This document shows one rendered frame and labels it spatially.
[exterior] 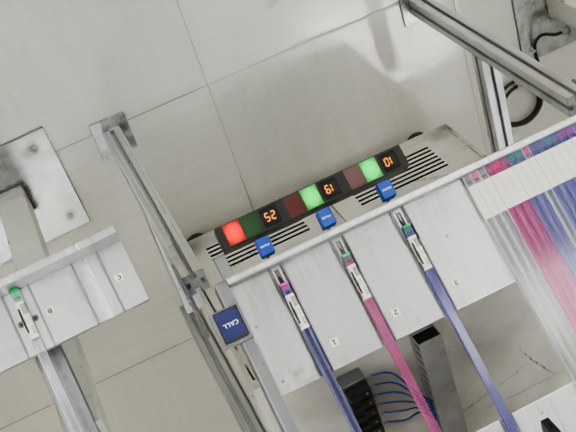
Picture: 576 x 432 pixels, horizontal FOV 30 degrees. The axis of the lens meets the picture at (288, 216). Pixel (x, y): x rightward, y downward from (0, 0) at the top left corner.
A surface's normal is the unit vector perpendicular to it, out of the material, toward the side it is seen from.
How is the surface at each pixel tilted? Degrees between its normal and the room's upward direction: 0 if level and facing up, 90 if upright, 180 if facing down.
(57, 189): 0
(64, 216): 0
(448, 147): 90
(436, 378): 0
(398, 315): 45
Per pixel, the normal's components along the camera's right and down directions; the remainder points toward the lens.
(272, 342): 0.05, -0.25
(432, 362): 0.35, 0.44
